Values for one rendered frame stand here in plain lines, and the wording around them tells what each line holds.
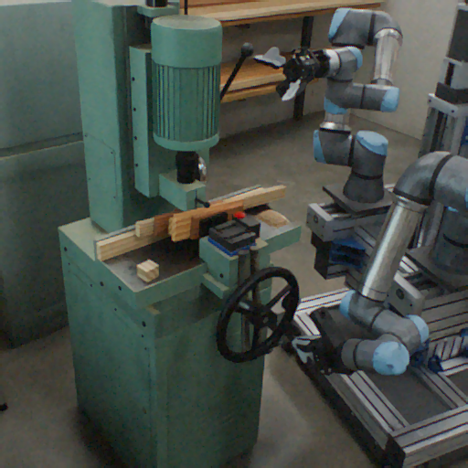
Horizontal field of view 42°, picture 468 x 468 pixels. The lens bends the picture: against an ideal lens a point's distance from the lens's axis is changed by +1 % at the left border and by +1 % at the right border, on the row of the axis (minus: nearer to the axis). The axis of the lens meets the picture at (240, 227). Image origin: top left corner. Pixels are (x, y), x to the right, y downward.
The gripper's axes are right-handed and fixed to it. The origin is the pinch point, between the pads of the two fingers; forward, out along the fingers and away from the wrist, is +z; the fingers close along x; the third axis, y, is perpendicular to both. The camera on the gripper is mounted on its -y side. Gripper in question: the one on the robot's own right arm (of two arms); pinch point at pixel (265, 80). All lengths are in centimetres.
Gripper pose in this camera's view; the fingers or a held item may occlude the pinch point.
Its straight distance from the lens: 169.5
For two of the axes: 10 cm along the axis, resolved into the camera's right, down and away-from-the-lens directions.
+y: 4.0, -4.9, -7.8
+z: -7.6, 2.9, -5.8
